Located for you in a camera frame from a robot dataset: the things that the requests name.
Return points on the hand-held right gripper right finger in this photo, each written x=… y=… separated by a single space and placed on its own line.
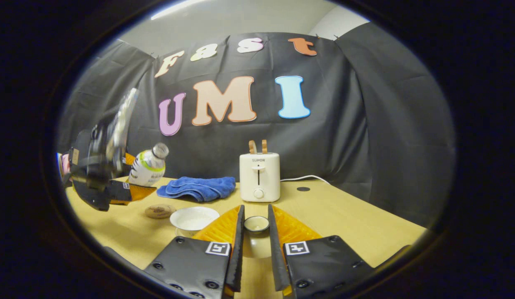
x=323 y=265

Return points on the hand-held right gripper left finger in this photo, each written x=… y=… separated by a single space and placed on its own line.
x=191 y=265

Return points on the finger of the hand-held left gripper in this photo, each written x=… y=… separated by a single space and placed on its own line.
x=135 y=192
x=129 y=158

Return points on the clear water bottle white label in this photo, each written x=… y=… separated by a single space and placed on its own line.
x=147 y=168

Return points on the round brown coaster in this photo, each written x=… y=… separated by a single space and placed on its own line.
x=159 y=211

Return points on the cream ceramic teacup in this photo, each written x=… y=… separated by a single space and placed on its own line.
x=193 y=218

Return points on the cream teacup lid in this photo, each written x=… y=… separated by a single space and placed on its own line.
x=256 y=224

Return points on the blue folded towel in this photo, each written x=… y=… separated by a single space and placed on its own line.
x=197 y=189

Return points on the black round table grommet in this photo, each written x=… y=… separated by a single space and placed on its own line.
x=303 y=189

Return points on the white toaster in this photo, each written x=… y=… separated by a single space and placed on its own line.
x=259 y=176

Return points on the black backdrop cloth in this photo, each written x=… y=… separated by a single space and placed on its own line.
x=357 y=137

